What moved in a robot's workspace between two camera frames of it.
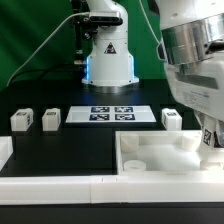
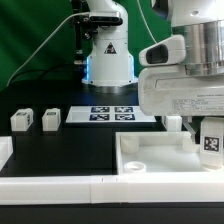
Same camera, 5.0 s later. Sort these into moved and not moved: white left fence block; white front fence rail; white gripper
Moved: white gripper
Not moved: white front fence rail; white left fence block
